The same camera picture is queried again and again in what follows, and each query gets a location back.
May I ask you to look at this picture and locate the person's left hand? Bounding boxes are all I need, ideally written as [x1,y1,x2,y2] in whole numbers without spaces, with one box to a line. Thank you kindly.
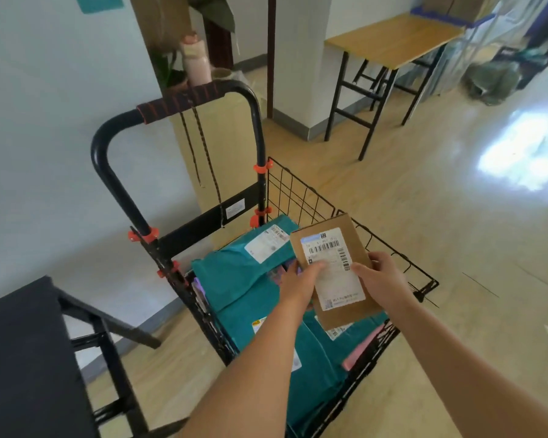
[278,261,328,311]

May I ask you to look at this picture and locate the person's right hand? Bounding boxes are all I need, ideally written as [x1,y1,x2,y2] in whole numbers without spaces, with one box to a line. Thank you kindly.
[350,251,414,324]

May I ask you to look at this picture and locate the cardboard box blue-tag label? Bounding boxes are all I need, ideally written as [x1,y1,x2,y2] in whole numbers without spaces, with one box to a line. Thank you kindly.
[290,213,387,333]

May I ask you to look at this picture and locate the purple mailer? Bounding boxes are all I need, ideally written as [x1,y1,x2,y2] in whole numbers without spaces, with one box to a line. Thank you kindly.
[191,277,207,311]

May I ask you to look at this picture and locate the bungee cord with hook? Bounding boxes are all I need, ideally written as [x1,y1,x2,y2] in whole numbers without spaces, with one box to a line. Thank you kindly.
[178,97,225,229]

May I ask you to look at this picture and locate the black wire mesh cart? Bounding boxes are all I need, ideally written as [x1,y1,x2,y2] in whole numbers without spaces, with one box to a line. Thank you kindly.
[90,79,440,438]

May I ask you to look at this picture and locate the tall brown cardboard box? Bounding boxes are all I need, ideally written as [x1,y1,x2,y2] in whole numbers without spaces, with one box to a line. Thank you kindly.
[422,0,492,21]

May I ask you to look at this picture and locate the person's right forearm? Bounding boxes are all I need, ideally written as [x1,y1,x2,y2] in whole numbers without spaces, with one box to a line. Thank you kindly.
[388,296,548,438]

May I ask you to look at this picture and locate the person's left forearm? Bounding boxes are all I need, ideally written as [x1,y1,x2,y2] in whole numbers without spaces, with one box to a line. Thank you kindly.
[178,305,309,438]

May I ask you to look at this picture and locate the beige cabinet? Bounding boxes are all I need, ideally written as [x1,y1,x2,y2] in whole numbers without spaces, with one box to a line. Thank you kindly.
[171,72,268,238]

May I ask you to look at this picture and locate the grey-green bag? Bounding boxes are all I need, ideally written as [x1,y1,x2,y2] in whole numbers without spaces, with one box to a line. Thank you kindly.
[465,61,521,105]

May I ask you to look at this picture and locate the pink bottle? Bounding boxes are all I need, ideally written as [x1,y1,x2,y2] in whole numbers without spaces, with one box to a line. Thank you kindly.
[180,32,213,87]

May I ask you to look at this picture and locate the wooden table black legs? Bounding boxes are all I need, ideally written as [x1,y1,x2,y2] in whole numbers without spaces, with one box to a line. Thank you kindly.
[324,13,466,161]

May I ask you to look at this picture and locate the green potted plant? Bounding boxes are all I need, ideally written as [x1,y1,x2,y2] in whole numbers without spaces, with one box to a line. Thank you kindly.
[153,49,188,92]

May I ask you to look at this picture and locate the black low metal table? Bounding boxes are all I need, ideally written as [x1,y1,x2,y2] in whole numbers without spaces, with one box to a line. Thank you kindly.
[0,276,163,438]

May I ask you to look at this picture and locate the dark green draped cloth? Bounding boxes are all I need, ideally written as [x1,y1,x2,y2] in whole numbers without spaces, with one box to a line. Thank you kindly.
[184,0,236,35]

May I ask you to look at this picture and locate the dark brown door frame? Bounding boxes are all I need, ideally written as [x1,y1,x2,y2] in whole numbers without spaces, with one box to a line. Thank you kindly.
[267,0,277,120]

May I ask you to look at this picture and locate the teal wall poster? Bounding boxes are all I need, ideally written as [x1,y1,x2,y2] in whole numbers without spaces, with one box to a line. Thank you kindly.
[72,0,125,14]

